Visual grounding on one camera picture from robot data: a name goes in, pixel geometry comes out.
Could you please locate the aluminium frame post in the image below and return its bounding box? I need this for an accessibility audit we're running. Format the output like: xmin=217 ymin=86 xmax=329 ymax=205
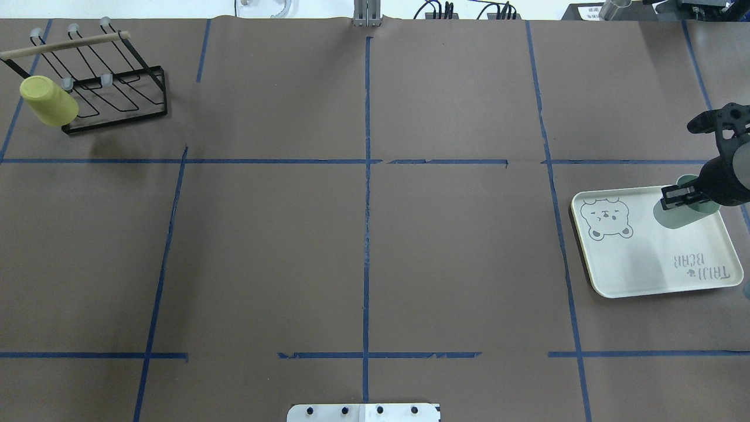
xmin=353 ymin=0 xmax=383 ymax=28

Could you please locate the pale green cup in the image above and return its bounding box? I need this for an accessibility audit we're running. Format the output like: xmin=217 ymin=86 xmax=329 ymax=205
xmin=653 ymin=174 xmax=721 ymax=230

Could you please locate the white bear print tray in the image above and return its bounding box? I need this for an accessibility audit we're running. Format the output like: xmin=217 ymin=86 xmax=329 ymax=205
xmin=571 ymin=185 xmax=744 ymax=298

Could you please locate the black wire cup rack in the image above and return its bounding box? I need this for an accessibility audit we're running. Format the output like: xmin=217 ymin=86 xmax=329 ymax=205
xmin=2 ymin=17 xmax=169 ymax=135

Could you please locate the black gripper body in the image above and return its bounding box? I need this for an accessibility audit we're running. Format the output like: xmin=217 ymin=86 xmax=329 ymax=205
xmin=687 ymin=103 xmax=749 ymax=206

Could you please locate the metal cup on desk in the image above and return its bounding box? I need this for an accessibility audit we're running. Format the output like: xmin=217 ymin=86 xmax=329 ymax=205
xmin=598 ymin=0 xmax=632 ymax=21

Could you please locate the yellow plastic cup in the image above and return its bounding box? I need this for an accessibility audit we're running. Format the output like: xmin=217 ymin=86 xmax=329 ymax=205
xmin=19 ymin=76 xmax=79 ymax=127

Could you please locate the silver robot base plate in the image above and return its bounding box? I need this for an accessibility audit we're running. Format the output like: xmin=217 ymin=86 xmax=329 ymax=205
xmin=286 ymin=403 xmax=442 ymax=421

